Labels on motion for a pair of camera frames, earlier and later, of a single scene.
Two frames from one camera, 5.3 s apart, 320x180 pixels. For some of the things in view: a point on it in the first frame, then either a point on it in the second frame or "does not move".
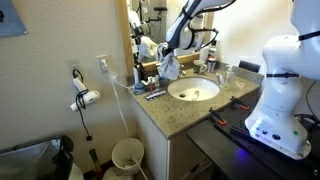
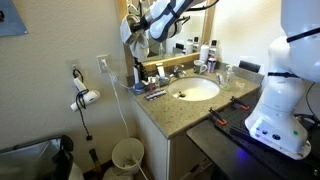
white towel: x=169 y=66 to x=136 y=40
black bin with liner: x=44 y=159 does not move
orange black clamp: x=216 y=117 does not move
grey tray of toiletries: x=164 y=82 does not move
